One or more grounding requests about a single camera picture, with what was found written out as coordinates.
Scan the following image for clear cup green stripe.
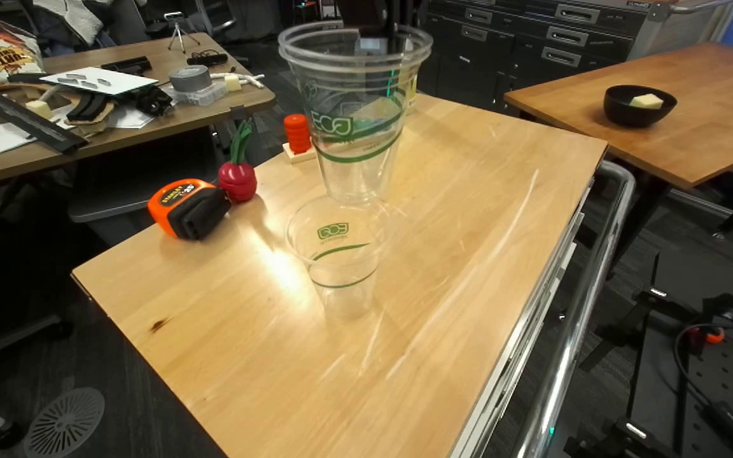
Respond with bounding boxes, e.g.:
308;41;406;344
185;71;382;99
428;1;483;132
276;19;433;204

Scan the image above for clear cup green logo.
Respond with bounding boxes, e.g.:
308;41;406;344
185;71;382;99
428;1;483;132
288;196;386;318

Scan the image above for red toy cherry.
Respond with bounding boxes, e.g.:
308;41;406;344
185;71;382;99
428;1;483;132
218;118;256;204

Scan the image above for orange black tape measure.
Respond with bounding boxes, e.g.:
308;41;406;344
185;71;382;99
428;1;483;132
145;177;232;241

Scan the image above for dark drawer cabinet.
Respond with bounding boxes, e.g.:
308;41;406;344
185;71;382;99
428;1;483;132
419;0;733;112

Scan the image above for grey tape roll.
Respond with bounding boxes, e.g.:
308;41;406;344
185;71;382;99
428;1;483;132
171;64;211;92

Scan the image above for black bowl with food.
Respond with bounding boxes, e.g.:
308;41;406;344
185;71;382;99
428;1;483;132
603;83;677;127

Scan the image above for white printed paper sheet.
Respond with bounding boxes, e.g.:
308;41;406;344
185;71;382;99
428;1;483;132
45;66;152;96

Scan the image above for cluttered brown desk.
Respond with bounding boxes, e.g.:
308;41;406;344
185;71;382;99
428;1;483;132
0;31;276;196

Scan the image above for light wooden side table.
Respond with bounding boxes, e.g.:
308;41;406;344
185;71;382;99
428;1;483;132
507;42;733;187

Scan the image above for black flat bar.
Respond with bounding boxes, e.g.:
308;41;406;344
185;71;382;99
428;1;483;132
0;96;87;154

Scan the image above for snack bag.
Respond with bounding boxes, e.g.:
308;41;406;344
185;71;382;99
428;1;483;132
0;19;42;82

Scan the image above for metal cart push handle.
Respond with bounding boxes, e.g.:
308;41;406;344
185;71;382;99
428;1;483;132
514;160;635;458

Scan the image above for black cable with orange clip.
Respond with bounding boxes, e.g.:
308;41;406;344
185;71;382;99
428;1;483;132
668;321;733;458

